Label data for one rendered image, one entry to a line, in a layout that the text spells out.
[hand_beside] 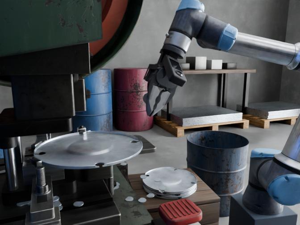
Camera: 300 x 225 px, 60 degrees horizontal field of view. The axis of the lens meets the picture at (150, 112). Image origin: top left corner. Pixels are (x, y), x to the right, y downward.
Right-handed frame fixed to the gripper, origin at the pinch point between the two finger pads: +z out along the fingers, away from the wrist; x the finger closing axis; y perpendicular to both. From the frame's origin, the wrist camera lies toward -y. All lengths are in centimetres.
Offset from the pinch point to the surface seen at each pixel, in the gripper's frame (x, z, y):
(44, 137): 25.4, 15.8, -0.2
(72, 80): 25.2, -0.1, -5.2
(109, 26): 13.3, -24.1, 33.9
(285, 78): -417, -162, 297
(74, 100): 22.7, 4.3, -3.1
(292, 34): -380, -241, 292
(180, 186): -51, 30, 35
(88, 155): 14.7, 16.0, -4.8
